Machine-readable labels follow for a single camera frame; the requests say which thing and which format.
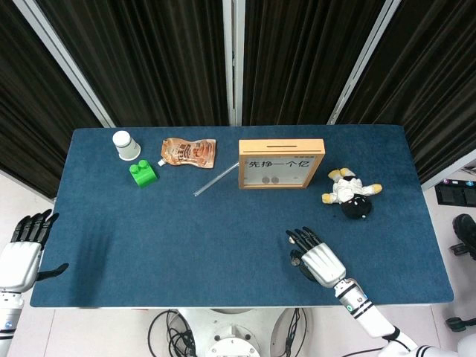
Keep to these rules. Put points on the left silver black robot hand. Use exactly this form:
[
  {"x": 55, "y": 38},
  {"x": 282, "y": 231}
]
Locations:
[{"x": 18, "y": 260}]

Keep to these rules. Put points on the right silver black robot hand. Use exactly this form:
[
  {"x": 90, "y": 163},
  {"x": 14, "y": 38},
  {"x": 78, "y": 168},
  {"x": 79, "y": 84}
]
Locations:
[{"x": 321, "y": 262}]

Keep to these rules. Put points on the plain silver coin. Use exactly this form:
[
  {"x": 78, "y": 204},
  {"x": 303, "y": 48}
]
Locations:
[{"x": 295, "y": 262}]

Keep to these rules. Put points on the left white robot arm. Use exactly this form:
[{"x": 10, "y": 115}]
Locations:
[{"x": 9, "y": 316}]

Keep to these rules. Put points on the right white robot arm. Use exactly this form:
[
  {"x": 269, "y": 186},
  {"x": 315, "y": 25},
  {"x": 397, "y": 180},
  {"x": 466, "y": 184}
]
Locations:
[{"x": 372, "y": 320}]

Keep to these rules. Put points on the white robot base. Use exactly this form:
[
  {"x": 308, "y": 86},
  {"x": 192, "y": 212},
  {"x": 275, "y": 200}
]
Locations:
[{"x": 232, "y": 334}]

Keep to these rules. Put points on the black white plush penguin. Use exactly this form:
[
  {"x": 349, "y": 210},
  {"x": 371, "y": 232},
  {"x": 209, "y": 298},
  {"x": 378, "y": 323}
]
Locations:
[{"x": 347, "y": 189}]

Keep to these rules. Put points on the clear plastic straw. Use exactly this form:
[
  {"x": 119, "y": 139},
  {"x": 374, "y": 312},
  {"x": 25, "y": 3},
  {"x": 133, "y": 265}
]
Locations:
[{"x": 215, "y": 179}]

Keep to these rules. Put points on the blue table cloth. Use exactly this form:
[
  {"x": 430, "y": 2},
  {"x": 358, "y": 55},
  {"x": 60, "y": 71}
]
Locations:
[{"x": 186, "y": 241}]

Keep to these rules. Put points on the black shoe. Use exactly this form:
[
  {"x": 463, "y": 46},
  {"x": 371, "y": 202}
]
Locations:
[{"x": 465, "y": 230}]

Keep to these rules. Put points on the black chair caster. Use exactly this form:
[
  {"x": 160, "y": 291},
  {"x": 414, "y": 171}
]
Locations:
[{"x": 455, "y": 323}]

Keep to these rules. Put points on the black electronic device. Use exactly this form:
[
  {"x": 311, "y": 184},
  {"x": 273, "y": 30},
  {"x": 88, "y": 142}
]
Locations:
[{"x": 453, "y": 195}]

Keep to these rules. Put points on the black pleated curtain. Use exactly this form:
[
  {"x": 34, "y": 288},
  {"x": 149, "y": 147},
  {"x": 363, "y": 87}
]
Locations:
[
  {"x": 148, "y": 56},
  {"x": 297, "y": 56},
  {"x": 29, "y": 111},
  {"x": 427, "y": 74}
]

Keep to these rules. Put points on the green toy building block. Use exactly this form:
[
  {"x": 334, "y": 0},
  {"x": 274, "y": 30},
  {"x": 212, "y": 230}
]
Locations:
[{"x": 143, "y": 176}]

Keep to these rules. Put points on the white paper cup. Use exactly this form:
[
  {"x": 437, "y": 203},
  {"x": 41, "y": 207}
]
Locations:
[{"x": 126, "y": 147}]

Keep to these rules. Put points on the orange spout pouch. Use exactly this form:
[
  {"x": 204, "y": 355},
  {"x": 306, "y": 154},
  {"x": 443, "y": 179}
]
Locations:
[{"x": 189, "y": 152}]

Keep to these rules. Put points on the wooden coin box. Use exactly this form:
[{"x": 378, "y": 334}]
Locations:
[{"x": 282, "y": 145}]

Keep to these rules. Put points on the white frame post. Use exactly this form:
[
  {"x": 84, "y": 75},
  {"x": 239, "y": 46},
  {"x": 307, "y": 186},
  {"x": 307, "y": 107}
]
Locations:
[
  {"x": 232, "y": 56},
  {"x": 63, "y": 59},
  {"x": 446, "y": 176},
  {"x": 362, "y": 59}
]

